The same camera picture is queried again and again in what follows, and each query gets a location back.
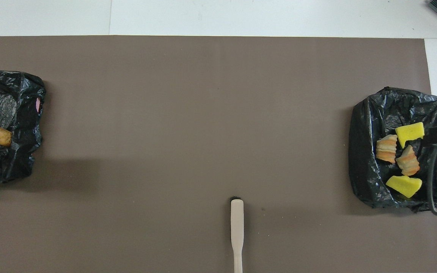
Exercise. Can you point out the yellow notched sponge piece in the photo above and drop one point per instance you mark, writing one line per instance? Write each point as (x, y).
(408, 132)

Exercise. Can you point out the orange striped croissant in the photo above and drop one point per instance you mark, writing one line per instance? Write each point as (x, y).
(407, 161)

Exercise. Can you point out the pale beige bread chunk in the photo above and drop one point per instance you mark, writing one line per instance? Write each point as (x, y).
(386, 148)

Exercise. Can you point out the beige hand brush black bristles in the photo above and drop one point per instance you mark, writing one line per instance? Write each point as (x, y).
(237, 227)

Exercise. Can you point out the black bag-lined bin pink spot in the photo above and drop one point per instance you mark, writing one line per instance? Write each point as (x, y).
(13, 163)

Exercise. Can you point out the brown table mat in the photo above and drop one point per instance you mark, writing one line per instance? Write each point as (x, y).
(203, 113)

